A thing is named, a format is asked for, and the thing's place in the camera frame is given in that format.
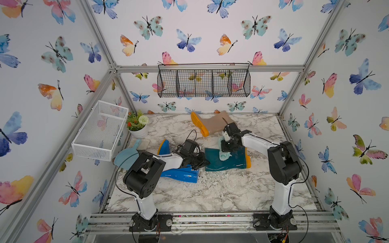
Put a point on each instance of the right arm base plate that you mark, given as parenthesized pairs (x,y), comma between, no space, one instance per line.
(273,221)

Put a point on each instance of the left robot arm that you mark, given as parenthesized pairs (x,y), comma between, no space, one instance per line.
(142,177)

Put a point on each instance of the potted plant white pot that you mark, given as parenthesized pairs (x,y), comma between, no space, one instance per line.
(137,124)

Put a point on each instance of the blue rubber boot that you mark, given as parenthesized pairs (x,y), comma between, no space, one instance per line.
(183,174)

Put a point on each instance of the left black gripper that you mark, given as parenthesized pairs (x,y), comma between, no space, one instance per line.
(202,160)

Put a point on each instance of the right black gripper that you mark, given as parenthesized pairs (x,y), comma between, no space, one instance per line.
(224,148)

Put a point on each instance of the aluminium front rail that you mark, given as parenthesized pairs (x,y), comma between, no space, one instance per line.
(214,222)

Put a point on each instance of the black wire wall basket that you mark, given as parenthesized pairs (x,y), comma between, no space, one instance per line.
(203,80)

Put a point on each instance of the beige rubber boot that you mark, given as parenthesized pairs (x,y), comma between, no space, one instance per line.
(215,124)

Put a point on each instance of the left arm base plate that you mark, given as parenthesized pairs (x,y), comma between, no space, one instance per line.
(150,223)

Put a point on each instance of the mint green fluffy cloth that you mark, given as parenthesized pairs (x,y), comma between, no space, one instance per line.
(223,156)

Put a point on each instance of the teal green rubber boot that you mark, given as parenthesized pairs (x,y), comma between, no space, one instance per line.
(221,161)

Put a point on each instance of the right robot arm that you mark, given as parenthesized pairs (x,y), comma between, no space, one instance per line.
(284,163)

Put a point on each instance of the white mesh wall basket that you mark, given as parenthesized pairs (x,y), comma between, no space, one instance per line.
(98,137)

